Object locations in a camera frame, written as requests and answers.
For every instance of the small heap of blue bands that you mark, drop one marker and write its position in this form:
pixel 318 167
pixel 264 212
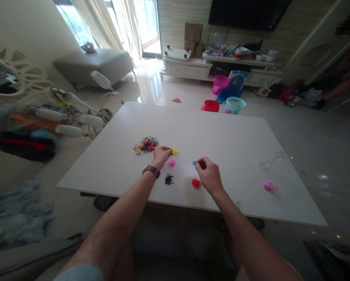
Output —
pixel 194 163

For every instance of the beige sofa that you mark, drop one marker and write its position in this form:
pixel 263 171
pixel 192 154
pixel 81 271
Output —
pixel 14 222

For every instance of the heap of colourful bags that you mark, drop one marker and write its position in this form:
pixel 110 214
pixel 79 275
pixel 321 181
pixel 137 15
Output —
pixel 293 94

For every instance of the white ornate oval mirror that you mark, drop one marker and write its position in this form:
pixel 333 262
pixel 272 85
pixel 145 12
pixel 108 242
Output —
pixel 8 73

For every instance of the clear plastic bag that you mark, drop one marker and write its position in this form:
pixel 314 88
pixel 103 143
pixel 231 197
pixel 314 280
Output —
pixel 273 159

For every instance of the small heap of pink bands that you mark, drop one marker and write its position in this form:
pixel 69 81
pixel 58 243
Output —
pixel 171 163

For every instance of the pile of multicoloured rubber bands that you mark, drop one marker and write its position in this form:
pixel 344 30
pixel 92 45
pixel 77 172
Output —
pixel 146 144

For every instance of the heap of colourful clutter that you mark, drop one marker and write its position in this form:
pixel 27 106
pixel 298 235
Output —
pixel 19 128

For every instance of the pink plastic basket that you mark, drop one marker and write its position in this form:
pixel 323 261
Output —
pixel 220 84

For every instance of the grey upholstered ottoman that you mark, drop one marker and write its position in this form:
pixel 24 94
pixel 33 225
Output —
pixel 94 65

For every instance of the person's left hand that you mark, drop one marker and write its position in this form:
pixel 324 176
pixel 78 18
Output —
pixel 159 156

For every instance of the cream curtain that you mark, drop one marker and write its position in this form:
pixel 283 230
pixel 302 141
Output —
pixel 110 25

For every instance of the white tray with black casters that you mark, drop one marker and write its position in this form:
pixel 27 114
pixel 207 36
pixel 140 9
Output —
pixel 178 54

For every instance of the blue fluffy cloth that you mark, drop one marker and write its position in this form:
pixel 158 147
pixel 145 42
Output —
pixel 16 215

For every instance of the person's right fingers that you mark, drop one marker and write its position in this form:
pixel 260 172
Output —
pixel 200 163

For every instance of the grey printed paper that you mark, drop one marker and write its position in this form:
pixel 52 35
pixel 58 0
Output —
pixel 336 256

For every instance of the black wall television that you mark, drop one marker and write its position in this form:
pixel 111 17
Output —
pixel 248 13

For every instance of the white cabinet with clutter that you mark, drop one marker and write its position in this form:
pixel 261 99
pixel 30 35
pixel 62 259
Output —
pixel 222 65

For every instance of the small heap of red bands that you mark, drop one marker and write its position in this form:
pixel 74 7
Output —
pixel 195 183

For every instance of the small heap of black bands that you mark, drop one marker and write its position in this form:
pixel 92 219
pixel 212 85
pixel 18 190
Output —
pixel 169 179

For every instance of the white chandelier lamp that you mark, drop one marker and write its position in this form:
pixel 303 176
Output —
pixel 84 117

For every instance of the teal plastic basket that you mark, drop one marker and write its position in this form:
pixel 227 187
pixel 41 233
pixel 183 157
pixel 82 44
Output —
pixel 235 105

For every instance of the person's left fingers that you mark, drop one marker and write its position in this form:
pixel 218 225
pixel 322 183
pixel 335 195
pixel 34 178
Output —
pixel 166 149

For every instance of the pink tangled band bundle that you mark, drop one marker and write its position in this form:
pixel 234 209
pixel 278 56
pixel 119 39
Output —
pixel 269 186

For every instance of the stack of cardboard boxes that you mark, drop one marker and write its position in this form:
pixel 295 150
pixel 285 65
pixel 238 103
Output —
pixel 193 36

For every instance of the small red scrap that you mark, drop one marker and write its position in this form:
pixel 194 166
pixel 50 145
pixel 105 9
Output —
pixel 176 100

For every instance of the small heap of yellow bands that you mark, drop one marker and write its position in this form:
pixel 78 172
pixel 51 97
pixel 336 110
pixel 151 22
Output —
pixel 175 151

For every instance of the blue plastic bag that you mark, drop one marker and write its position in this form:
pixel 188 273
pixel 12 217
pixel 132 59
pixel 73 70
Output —
pixel 229 92

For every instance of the person's right hand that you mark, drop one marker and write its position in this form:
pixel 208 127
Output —
pixel 210 175

